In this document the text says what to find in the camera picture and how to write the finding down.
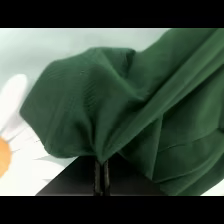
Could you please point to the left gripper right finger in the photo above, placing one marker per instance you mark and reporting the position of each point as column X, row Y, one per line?
column 130, row 181

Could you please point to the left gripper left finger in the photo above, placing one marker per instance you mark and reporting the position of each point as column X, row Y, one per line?
column 73, row 180

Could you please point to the dark green T-shirt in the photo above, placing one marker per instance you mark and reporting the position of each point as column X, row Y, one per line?
column 110, row 100

